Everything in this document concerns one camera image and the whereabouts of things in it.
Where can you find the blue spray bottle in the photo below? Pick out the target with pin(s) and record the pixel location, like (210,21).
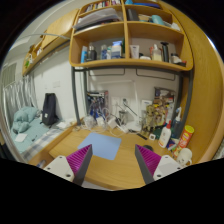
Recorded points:
(177,122)

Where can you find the metal cup on desk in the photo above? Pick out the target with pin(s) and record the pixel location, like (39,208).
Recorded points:
(123,115)

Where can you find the stack of papers on shelf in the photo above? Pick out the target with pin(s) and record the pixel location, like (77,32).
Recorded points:
(97,17)

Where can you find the dark bottle on shelf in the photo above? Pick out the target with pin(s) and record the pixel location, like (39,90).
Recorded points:
(92,54)

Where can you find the white glue bottle red cap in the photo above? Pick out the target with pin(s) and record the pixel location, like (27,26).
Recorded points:
(165,135)

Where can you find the black pump bottle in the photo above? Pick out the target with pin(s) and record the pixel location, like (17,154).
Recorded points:
(165,51)

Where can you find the blue white box on shelf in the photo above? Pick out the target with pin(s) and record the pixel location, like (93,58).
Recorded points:
(116,50)

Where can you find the white power strip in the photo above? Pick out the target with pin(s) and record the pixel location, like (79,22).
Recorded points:
(112,124)

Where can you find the white tube on shelf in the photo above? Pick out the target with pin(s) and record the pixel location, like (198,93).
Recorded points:
(134,51)

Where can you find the white skull mug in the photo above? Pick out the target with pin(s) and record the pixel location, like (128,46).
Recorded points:
(184,157)

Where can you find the blue mouse pad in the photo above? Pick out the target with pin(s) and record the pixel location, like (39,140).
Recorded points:
(103,146)

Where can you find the black backpack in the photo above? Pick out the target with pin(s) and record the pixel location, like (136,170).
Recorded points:
(49,116)

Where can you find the white desk lamp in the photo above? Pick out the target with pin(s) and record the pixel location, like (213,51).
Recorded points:
(123,97)

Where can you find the small white cube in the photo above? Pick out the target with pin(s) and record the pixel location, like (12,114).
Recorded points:
(152,137)

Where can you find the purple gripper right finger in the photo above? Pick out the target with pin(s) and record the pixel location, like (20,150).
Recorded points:
(154,167)

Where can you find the yellow red chips can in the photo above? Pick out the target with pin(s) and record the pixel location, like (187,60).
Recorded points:
(184,140)

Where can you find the black computer mouse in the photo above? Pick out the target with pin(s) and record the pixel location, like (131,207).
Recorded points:
(148,147)

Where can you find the colourful box on desk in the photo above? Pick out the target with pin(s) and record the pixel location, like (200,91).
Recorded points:
(98,103)

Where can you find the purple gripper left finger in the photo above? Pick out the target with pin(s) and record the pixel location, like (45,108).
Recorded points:
(73,167)

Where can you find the wooden wall shelf unit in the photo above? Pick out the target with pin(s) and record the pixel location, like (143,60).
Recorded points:
(145,24)

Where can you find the bed with teal sheet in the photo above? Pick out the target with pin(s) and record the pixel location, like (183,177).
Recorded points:
(30,142)

